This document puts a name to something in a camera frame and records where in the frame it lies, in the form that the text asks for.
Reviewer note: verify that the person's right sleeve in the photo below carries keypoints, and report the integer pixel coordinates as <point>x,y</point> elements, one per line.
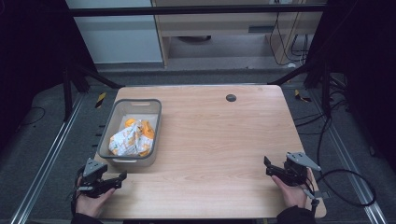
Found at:
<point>295,215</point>

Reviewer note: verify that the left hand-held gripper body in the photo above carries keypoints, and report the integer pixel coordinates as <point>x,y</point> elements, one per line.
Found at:
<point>93,179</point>

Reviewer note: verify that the wooden desk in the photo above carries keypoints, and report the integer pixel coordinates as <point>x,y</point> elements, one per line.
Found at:
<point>218,149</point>

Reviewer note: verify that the black metal stand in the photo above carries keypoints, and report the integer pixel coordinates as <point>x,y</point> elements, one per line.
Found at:
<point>70,90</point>
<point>320,84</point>

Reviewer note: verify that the grey plastic basket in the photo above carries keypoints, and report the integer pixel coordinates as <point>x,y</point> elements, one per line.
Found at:
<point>118,157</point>

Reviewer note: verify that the white cabinet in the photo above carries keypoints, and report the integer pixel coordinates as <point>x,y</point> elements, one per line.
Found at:
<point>118,37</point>

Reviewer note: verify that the person's right hand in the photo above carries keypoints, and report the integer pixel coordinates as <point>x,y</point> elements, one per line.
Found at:
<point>291,194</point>

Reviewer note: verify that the person's left hand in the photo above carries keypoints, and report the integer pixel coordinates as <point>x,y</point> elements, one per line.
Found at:
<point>91,203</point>

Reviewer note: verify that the person's sleeve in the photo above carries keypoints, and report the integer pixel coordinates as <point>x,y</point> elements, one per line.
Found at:
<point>295,215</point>
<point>85,219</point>

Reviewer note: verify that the black crossbar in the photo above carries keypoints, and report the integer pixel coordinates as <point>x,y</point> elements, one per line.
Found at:
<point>193,10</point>

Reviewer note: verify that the snack wrappers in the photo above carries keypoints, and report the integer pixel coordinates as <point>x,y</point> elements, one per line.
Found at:
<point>132,140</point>

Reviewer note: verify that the person's left sleeve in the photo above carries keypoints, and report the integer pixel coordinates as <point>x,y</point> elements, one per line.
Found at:
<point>85,219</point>

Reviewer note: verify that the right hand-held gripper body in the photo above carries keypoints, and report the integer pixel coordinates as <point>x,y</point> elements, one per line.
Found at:
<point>295,169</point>

